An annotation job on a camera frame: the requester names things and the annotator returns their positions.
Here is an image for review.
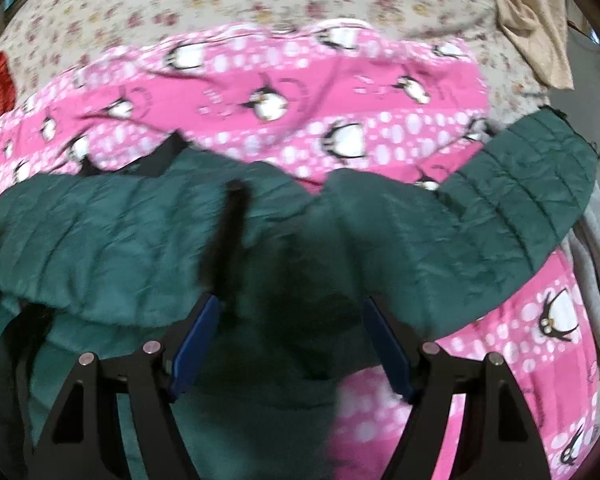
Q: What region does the dark green puffer jacket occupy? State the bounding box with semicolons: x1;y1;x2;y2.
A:
0;108;596;479

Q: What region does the floral quilt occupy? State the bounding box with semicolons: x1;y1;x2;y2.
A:
0;0;548;122

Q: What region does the pink penguin blanket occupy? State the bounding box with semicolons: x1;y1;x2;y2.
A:
0;20;597;479

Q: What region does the beige curtain right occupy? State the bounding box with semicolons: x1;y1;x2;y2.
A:
494;0;573;90

